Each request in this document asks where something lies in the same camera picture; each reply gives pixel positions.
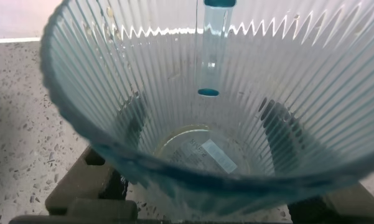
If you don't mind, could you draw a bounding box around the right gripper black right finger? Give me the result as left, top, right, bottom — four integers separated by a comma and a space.
288, 183, 374, 224

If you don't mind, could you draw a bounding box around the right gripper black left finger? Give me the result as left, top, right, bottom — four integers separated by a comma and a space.
45, 146, 138, 220

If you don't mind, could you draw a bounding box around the ribbed translucent blue cup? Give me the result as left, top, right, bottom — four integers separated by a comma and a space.
39, 0, 374, 220

